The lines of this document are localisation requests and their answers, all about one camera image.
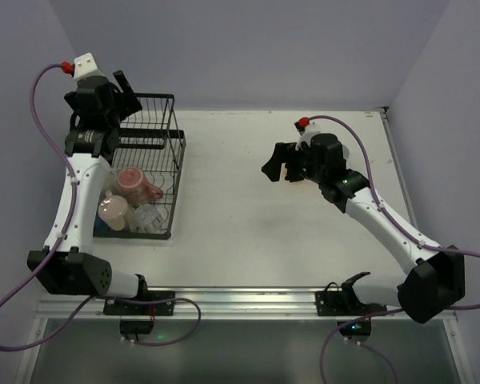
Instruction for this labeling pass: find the pink square mug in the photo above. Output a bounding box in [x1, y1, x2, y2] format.
[342, 145, 350, 161]

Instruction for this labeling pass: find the yellow mug black handle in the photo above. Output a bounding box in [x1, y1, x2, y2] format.
[284, 168, 304, 182]

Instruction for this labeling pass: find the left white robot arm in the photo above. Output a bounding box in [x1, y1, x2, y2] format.
[27, 70, 146, 298]

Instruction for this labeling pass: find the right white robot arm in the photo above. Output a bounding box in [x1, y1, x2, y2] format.
[262, 134, 466, 324]

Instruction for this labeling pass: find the pink speckled mug in rack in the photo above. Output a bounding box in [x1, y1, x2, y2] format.
[117, 167, 164, 206]

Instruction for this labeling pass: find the translucent pink plastic cup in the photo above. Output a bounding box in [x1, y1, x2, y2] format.
[98, 191, 128, 231]

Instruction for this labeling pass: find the clear glass cup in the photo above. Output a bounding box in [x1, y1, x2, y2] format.
[134, 204, 163, 234]

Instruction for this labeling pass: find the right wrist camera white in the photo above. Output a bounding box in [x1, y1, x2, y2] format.
[295, 122, 322, 150]

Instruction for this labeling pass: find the black wire dish rack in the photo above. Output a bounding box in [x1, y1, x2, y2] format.
[94, 93, 186, 240]

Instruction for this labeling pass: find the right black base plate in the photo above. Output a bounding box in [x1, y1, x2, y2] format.
[314, 272, 387, 317]

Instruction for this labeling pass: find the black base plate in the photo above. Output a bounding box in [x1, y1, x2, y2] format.
[103, 290, 175, 317]
[314, 272, 387, 317]

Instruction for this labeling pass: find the aluminium mounting rail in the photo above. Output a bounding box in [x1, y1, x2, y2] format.
[34, 285, 458, 321]

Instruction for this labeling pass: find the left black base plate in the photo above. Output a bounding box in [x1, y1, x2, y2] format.
[103, 290, 175, 317]

